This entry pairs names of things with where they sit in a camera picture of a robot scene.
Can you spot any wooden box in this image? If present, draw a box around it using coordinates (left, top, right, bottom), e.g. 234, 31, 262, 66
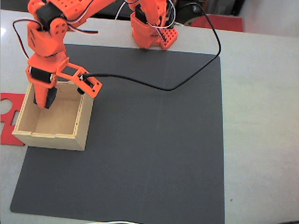
12, 80, 94, 152

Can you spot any red cut-out sheet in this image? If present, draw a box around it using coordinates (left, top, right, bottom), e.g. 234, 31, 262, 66
0, 92, 27, 147

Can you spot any dark grey mat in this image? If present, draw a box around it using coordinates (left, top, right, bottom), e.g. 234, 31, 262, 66
9, 44, 225, 224

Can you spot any red mat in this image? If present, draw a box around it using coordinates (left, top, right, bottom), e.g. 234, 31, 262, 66
184, 14, 245, 33

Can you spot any red and black servo wire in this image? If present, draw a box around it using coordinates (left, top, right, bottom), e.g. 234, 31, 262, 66
12, 19, 32, 60

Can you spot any orange camera mount with camera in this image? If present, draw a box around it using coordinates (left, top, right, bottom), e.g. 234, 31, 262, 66
56, 57, 103, 98

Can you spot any black camera cable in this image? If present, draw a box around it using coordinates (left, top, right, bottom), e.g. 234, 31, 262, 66
83, 2, 222, 92

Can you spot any white cable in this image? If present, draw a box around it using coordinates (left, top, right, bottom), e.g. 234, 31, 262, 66
84, 220, 143, 224

